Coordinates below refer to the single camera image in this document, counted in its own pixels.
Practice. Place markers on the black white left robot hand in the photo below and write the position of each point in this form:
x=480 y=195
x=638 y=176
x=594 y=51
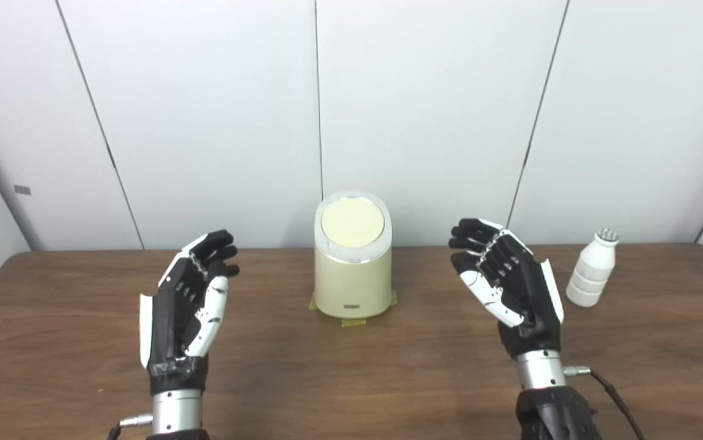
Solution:
x=168 y=324

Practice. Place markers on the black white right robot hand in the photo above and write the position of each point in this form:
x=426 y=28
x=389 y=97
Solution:
x=532 y=305

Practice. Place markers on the small white plastic bottle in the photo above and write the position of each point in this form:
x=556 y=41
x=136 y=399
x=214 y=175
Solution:
x=590 y=275

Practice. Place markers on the cream-colored bin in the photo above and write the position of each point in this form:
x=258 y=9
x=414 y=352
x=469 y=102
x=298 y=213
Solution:
x=351 y=287

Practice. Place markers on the cream round bin lid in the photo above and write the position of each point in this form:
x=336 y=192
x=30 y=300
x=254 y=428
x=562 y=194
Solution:
x=353 y=223

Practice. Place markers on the yellow tape piece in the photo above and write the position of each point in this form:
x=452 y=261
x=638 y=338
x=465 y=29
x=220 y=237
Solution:
x=354 y=321
x=313 y=302

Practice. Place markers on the small grey wall label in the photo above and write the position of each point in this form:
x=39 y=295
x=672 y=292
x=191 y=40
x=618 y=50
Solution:
x=22 y=190

